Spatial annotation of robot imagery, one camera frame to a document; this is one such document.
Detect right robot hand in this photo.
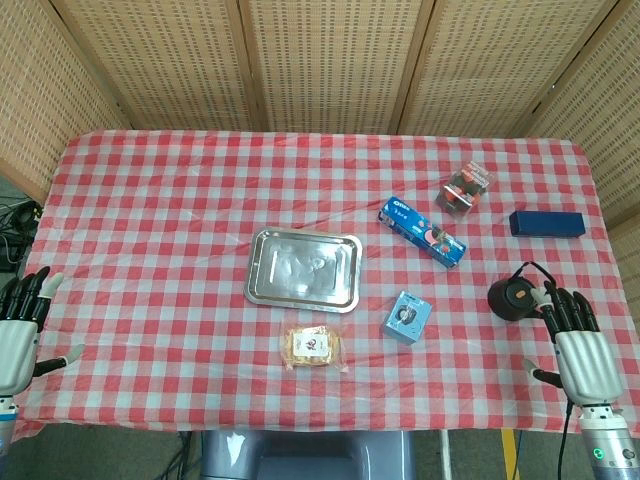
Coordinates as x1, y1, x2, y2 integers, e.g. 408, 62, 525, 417
522, 281, 625, 406

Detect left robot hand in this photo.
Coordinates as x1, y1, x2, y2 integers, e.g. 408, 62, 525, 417
0, 266, 85, 395

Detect packaged bread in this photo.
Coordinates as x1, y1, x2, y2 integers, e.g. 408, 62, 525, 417
281, 323, 351, 374

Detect silver metal tray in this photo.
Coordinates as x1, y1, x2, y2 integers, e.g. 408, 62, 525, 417
243, 226, 364, 315

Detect dark brown teapot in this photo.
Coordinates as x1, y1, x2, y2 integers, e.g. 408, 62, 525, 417
487, 260, 557, 323

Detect dark blue rectangular box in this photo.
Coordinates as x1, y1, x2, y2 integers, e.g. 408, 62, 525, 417
508, 210, 587, 238

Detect small light blue box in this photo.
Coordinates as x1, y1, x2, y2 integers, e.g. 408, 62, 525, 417
383, 290, 433, 346

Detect blue Oreo cookie box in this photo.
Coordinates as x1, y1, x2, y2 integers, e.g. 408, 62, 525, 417
377, 195, 468, 271

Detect clear box with red items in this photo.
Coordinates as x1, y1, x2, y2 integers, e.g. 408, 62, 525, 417
438, 160, 492, 219

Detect red white checkered tablecloth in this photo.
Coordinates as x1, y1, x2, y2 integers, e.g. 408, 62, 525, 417
9, 128, 640, 442

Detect grey robot torso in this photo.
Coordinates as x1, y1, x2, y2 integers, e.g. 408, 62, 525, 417
200, 429, 416, 480

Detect woven folding screen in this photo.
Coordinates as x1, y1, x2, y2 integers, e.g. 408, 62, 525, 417
0, 0, 640, 281

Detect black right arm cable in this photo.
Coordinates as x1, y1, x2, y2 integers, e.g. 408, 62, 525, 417
559, 399, 574, 480

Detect black cables on floor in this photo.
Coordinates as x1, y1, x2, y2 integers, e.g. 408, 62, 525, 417
0, 197, 44, 274

